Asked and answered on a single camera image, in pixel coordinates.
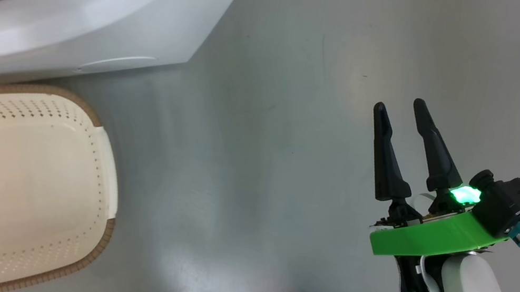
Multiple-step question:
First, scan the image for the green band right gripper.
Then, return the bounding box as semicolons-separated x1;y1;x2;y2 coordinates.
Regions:
341;91;520;292

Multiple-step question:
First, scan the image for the cream perforated laundry basket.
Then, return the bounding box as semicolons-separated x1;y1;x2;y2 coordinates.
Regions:
0;77;137;292

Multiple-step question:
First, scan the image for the round white filter cover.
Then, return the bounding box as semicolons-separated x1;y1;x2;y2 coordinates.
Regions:
75;44;158;86

